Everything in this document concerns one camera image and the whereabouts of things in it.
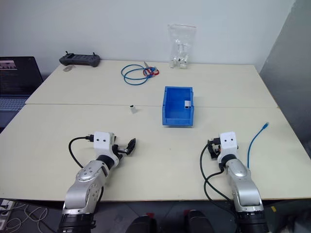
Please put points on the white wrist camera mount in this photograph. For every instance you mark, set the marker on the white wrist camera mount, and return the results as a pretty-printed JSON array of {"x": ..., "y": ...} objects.
[
  {"x": 229, "y": 143},
  {"x": 103, "y": 143}
]

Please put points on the dark rounded shape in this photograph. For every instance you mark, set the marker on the dark rounded shape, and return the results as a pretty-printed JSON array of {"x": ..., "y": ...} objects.
[
  {"x": 198, "y": 222},
  {"x": 142, "y": 224}
]

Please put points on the blue plastic bin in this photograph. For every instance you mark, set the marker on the blue plastic bin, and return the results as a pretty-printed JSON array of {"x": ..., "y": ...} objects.
[{"x": 178, "y": 109}]

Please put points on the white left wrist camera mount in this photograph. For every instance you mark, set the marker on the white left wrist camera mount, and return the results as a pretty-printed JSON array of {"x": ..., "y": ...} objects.
[{"x": 103, "y": 143}]

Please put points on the black remote controller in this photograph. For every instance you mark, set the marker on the black remote controller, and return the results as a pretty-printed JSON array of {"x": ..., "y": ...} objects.
[{"x": 80, "y": 59}]

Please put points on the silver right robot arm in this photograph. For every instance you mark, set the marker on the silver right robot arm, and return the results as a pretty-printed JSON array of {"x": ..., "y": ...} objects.
[{"x": 244, "y": 187}]

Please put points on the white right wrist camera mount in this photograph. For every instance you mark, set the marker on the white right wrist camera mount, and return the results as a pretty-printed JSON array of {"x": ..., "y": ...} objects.
[{"x": 229, "y": 143}]

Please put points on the small white cylinder part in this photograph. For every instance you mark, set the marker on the small white cylinder part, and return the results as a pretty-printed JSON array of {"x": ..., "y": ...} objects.
[{"x": 133, "y": 109}]

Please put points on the clear plastic bag of connectors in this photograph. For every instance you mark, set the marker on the clear plastic bag of connectors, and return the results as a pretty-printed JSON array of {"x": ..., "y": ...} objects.
[{"x": 181, "y": 46}]

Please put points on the white power strip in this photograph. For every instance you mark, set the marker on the white power strip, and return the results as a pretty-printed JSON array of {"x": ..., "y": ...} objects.
[{"x": 5, "y": 208}]

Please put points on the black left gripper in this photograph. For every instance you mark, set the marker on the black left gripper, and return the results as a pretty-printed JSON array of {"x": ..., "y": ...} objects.
[{"x": 117, "y": 148}]

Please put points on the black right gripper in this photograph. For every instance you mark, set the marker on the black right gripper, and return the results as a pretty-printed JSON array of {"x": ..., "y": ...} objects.
[{"x": 217, "y": 145}]

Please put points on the grey partition panel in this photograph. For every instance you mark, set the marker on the grey partition panel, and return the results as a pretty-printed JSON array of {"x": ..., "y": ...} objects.
[{"x": 289, "y": 72}]

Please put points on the dark laptop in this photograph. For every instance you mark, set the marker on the dark laptop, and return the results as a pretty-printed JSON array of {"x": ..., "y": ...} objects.
[{"x": 17, "y": 80}]

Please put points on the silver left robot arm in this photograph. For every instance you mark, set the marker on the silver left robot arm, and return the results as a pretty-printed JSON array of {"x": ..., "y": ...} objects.
[{"x": 85, "y": 185}]

